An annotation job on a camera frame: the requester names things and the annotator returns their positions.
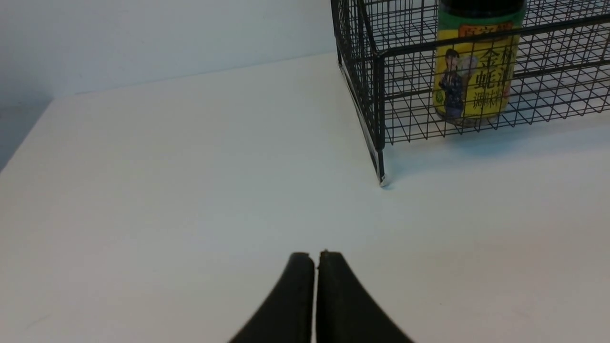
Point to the black wire mesh rack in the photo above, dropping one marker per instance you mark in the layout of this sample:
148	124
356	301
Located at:
421	69

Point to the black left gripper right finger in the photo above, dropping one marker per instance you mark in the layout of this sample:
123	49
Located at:
345	312

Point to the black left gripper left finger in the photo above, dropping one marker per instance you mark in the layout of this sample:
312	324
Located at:
285	316

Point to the dark sauce bottle yellow label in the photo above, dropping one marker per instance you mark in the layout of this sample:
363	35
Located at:
472	79

